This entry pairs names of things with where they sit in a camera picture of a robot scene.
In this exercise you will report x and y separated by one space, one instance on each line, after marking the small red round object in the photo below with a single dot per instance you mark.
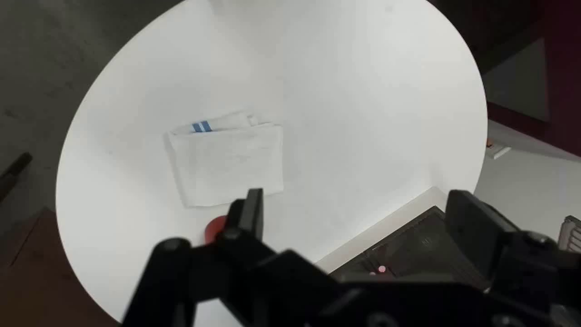
213 229

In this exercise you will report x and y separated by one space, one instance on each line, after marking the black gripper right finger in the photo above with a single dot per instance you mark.
483 236

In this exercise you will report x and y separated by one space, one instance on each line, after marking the dark elongated object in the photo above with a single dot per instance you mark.
15 173

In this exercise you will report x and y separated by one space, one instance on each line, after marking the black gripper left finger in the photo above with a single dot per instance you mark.
242 265

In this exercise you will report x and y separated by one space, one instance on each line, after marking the dark red desk white top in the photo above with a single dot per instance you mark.
563 73

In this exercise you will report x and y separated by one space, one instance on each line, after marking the white towel blue stripes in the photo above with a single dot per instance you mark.
229 160

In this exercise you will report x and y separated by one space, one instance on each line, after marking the small white box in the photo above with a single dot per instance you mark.
501 151

